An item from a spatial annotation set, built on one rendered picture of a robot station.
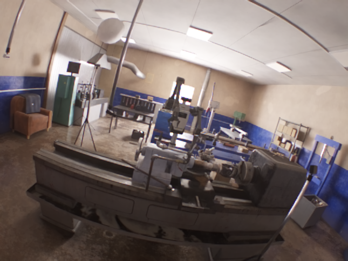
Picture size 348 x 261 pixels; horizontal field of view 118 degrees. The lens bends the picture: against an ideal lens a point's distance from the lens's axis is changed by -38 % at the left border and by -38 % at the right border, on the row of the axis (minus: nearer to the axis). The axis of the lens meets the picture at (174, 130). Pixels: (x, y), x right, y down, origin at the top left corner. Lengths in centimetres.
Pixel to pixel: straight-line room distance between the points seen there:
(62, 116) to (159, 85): 505
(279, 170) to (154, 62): 781
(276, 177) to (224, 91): 757
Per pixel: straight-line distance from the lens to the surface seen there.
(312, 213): 374
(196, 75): 866
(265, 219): 206
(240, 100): 934
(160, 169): 150
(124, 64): 666
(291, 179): 192
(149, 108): 562
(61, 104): 542
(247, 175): 172
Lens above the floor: 166
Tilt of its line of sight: 12 degrees down
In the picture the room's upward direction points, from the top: 16 degrees clockwise
